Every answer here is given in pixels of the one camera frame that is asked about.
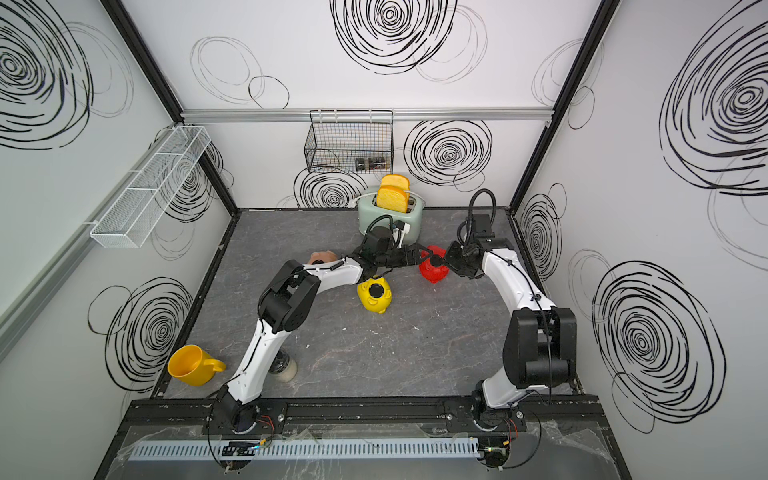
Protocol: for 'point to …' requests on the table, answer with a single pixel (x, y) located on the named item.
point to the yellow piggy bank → (379, 305)
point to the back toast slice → (396, 180)
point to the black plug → (376, 290)
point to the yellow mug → (193, 366)
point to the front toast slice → (392, 198)
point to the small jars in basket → (374, 163)
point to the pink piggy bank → (321, 257)
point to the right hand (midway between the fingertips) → (448, 261)
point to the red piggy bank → (434, 268)
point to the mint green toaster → (368, 210)
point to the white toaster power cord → (352, 203)
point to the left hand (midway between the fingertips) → (426, 256)
